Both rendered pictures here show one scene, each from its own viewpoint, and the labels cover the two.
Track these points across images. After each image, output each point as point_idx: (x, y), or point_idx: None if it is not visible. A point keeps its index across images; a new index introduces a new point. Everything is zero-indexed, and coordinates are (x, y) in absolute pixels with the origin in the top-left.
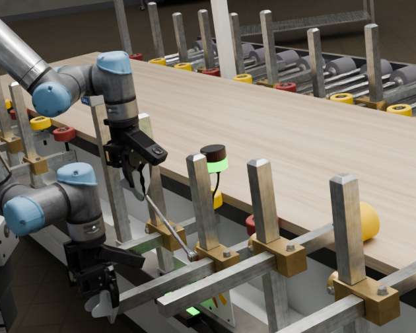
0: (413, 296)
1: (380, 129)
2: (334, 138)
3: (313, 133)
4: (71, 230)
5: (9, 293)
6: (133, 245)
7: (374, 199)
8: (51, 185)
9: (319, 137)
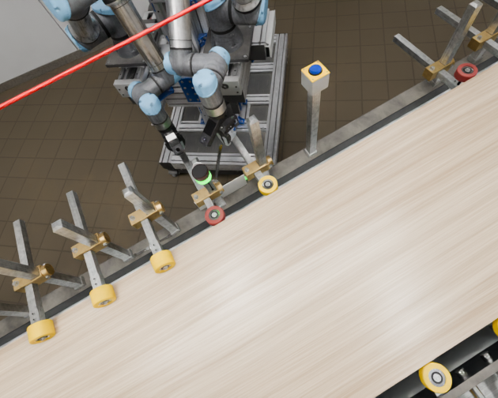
0: None
1: (368, 336)
2: (358, 288)
3: (381, 273)
4: None
5: (234, 105)
6: (240, 151)
7: (215, 286)
8: (141, 94)
9: (365, 275)
